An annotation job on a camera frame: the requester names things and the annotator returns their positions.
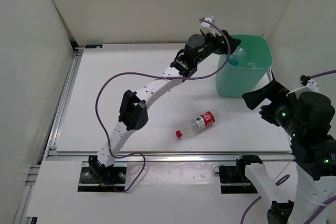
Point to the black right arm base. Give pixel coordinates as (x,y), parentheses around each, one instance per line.
(233,179)

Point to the blue label plastic bottle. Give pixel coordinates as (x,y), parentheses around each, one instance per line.
(237,57)

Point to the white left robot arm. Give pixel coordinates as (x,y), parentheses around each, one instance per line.
(133,112)

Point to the green plastic bin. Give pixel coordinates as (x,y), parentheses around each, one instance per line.
(233,82)

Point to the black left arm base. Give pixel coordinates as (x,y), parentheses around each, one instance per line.
(112,181)

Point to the aluminium table frame rail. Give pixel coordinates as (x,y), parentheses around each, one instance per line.
(176,180)

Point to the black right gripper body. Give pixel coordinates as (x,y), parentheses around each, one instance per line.
(280,112)

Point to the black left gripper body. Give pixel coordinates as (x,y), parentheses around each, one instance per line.
(211,45)

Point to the red label plastic bottle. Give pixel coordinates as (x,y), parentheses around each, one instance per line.
(198,125)

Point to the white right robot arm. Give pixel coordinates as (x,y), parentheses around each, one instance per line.
(315,166)

